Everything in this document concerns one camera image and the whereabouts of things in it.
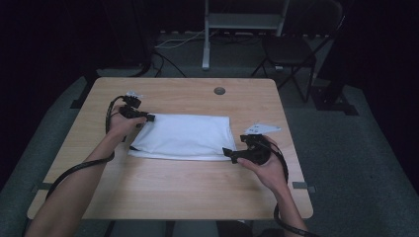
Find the grey metal stand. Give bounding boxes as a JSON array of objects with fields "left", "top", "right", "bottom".
[{"left": 202, "top": 0, "right": 291, "bottom": 71}]

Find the black stand base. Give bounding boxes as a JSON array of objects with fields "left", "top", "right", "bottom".
[{"left": 310, "top": 75, "right": 360, "bottom": 117}]

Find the white floor cable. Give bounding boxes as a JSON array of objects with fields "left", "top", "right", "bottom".
[{"left": 154, "top": 29, "right": 218, "bottom": 50}]

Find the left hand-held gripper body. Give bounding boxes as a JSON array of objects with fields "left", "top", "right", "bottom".
[{"left": 118, "top": 90, "right": 146, "bottom": 119}]

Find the grey metal table bracket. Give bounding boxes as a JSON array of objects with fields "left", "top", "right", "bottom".
[
  {"left": 292, "top": 182, "right": 316, "bottom": 194},
  {"left": 32, "top": 183, "right": 53, "bottom": 194}
]

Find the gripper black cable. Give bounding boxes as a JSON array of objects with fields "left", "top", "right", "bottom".
[
  {"left": 263, "top": 139, "right": 322, "bottom": 237},
  {"left": 45, "top": 94, "right": 132, "bottom": 200}
]

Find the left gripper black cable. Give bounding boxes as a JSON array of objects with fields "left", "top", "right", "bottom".
[{"left": 45, "top": 94, "right": 132, "bottom": 200}]

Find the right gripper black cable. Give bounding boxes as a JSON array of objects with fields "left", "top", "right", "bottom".
[{"left": 263, "top": 139, "right": 322, "bottom": 237}]

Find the person's right hand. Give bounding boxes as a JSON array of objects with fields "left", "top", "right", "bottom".
[{"left": 236, "top": 139, "right": 290, "bottom": 196}]

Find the person's left hand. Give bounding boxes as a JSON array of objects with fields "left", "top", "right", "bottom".
[{"left": 106, "top": 111, "right": 148, "bottom": 142}]

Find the black floor cable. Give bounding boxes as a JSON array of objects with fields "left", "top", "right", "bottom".
[{"left": 152, "top": 50, "right": 187, "bottom": 78}]

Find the black folding chair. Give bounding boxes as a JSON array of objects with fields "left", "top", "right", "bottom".
[{"left": 251, "top": 0, "right": 345, "bottom": 103}]

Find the black stand foot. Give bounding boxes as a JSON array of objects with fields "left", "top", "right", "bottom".
[{"left": 69, "top": 68, "right": 100, "bottom": 110}]

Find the white printed tank top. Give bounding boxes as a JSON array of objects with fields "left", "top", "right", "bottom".
[{"left": 127, "top": 113, "right": 238, "bottom": 162}]

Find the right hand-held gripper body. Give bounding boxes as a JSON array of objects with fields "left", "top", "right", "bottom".
[{"left": 240, "top": 122, "right": 282, "bottom": 166}]

